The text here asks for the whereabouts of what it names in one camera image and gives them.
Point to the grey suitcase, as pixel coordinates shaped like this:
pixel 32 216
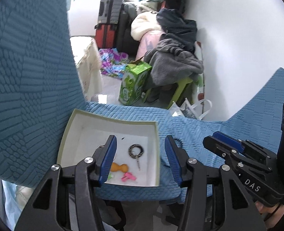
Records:
pixel 109 9

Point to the cream lace cloth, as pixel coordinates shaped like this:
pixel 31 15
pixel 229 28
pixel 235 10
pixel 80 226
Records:
pixel 91 65

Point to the pink hair clip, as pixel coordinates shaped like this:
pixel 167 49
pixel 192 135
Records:
pixel 128 176

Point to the green printed carton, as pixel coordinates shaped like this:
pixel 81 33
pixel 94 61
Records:
pixel 132 86

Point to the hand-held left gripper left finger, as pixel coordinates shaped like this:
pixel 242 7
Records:
pixel 109 158

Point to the green hair clip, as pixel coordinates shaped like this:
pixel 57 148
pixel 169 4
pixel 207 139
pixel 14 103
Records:
pixel 110 176

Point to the red suitcase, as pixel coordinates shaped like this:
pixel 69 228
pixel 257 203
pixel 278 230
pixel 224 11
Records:
pixel 104 36

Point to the white plastic bag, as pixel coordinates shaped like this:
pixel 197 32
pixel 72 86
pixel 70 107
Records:
pixel 187 110

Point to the blue covered sofa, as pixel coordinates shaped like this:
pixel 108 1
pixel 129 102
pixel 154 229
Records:
pixel 24 77

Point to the black suitcase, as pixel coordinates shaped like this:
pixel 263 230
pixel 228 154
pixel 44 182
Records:
pixel 126 28

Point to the green plastic stool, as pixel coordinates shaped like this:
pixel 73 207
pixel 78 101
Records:
pixel 182 86

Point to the light blue cloth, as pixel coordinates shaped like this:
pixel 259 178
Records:
pixel 9 197

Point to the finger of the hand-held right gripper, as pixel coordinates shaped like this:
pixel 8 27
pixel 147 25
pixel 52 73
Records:
pixel 216 146
pixel 228 139

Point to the cream duvet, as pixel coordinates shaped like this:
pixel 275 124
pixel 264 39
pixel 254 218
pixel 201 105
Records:
pixel 144 24

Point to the pink blanket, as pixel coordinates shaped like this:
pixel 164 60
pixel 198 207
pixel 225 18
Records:
pixel 149 43

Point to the grey fleece garment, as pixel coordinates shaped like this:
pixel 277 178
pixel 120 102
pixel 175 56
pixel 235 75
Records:
pixel 173 62

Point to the beige quilt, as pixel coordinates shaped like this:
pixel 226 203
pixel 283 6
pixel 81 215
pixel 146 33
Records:
pixel 24 195

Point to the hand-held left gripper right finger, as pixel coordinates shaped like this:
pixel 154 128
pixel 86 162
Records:
pixel 173 161

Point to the colourful purple cloth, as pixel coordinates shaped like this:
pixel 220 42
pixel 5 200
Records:
pixel 111 62

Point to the person's right hand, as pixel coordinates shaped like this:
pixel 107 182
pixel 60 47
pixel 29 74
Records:
pixel 264 210

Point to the orange gourd pendant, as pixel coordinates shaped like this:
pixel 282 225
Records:
pixel 119 167

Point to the dark navy garment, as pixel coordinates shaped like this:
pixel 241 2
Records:
pixel 175 26

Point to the floral printed panel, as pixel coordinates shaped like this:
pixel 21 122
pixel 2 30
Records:
pixel 200 86

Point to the pale green cardboard box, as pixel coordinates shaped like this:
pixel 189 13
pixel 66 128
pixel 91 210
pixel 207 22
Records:
pixel 96 130

